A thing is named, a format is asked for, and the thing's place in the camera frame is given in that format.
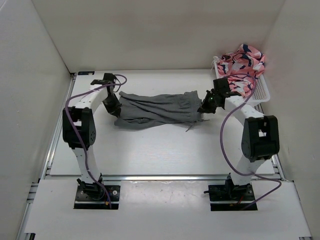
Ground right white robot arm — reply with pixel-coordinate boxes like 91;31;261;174
197;89;280;200

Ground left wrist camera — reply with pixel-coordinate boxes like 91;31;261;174
90;73;117;86

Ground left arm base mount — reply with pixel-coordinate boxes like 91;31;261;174
73;178;121;210

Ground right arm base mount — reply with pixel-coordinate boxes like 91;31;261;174
203;176;258;212

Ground white plastic basket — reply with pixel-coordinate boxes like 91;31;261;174
211;56;270;107

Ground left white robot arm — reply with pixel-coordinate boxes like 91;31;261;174
62;73;127;203

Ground aluminium frame rail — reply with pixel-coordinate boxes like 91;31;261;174
44;173;281;181

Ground grey shorts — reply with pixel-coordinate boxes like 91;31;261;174
114;90;204;131

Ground pink patterned shorts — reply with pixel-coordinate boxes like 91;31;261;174
212;43;266;98

